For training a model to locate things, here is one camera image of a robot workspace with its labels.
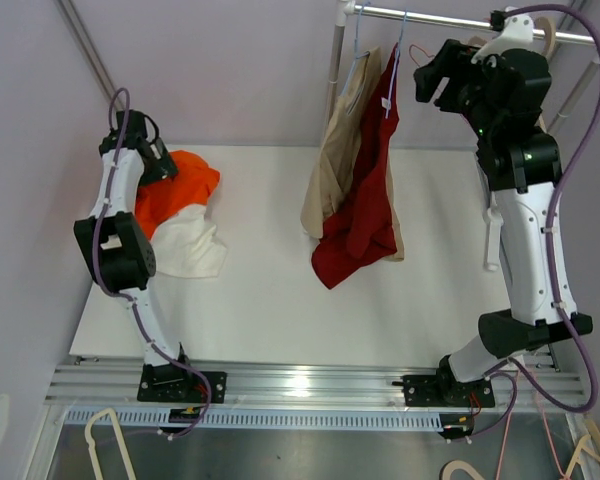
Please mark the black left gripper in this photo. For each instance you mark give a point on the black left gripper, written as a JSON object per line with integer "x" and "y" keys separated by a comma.
{"x": 164, "y": 169}

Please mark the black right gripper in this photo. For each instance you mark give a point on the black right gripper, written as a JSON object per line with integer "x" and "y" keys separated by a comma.
{"x": 458, "y": 66}

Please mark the orange t-shirt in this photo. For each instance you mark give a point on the orange t-shirt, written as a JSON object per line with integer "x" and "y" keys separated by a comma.
{"x": 194, "y": 183}

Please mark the pink wire hanger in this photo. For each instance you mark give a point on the pink wire hanger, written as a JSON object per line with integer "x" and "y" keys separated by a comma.
{"x": 419, "y": 55}

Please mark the beige plastic hanger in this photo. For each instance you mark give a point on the beige plastic hanger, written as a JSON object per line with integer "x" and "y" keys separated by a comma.
{"x": 542, "y": 24}

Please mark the white t-shirt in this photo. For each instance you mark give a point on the white t-shirt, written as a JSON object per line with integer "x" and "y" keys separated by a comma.
{"x": 186, "y": 245}

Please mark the dark red t-shirt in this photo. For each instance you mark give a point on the dark red t-shirt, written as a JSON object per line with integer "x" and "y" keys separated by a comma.
{"x": 365, "y": 228}

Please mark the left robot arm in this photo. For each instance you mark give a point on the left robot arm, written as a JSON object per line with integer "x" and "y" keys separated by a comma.
{"x": 117, "y": 253}

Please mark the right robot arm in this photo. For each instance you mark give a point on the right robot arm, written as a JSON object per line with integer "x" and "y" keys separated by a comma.
{"x": 501, "y": 98}

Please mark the beige t-shirt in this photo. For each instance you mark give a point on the beige t-shirt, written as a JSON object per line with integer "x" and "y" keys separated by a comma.
{"x": 332, "y": 175}

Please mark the pink hanger on floor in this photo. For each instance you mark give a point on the pink hanger on floor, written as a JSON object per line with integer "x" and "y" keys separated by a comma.
{"x": 527, "y": 449}

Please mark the silver clothes rack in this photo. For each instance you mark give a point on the silver clothes rack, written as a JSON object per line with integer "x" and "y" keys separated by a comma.
{"x": 351, "y": 8}

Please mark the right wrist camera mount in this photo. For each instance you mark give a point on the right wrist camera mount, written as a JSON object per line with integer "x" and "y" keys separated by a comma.
{"x": 514, "y": 31}

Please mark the white slotted cable duct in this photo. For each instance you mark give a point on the white slotted cable duct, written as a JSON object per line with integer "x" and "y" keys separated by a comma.
{"x": 222, "y": 418}

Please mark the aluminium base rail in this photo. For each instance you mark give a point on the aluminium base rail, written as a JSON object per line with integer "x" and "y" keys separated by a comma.
{"x": 115, "y": 381}

